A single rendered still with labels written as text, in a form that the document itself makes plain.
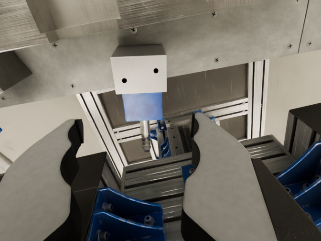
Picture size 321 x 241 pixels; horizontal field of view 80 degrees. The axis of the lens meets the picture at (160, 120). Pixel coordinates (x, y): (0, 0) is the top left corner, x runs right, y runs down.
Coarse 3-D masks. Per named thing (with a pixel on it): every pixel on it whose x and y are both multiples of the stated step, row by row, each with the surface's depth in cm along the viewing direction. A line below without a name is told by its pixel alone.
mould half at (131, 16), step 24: (0, 0) 11; (24, 0) 12; (120, 0) 12; (144, 0) 12; (168, 0) 12; (192, 0) 12; (0, 24) 12; (24, 24) 12; (120, 24) 13; (144, 24) 13; (0, 48) 13
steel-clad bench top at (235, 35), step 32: (288, 0) 20; (320, 0) 21; (128, 32) 21; (160, 32) 21; (192, 32) 21; (224, 32) 22; (256, 32) 22; (288, 32) 22; (320, 32) 22; (32, 64) 22; (64, 64) 22; (96, 64) 22; (192, 64) 23; (224, 64) 24; (0, 96) 24; (32, 96) 24; (64, 96) 24
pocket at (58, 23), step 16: (32, 0) 12; (48, 0) 14; (64, 0) 14; (80, 0) 14; (96, 0) 14; (112, 0) 14; (48, 16) 14; (64, 16) 14; (80, 16) 14; (96, 16) 15; (112, 16) 15; (48, 32) 13; (64, 32) 14; (80, 32) 14; (96, 32) 14
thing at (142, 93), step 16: (128, 48) 20; (144, 48) 20; (160, 48) 20; (112, 64) 17; (128, 64) 17; (144, 64) 18; (160, 64) 18; (128, 80) 18; (144, 80) 18; (160, 80) 18; (128, 96) 20; (144, 96) 21; (160, 96) 21; (128, 112) 21; (144, 112) 22; (160, 112) 22; (144, 128) 24; (144, 144) 25
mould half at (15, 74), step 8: (0, 56) 19; (8, 56) 20; (16, 56) 21; (0, 64) 19; (8, 64) 20; (16, 64) 21; (24, 64) 22; (0, 72) 18; (8, 72) 19; (16, 72) 20; (24, 72) 21; (0, 80) 18; (8, 80) 19; (16, 80) 20; (0, 88) 18; (8, 88) 18
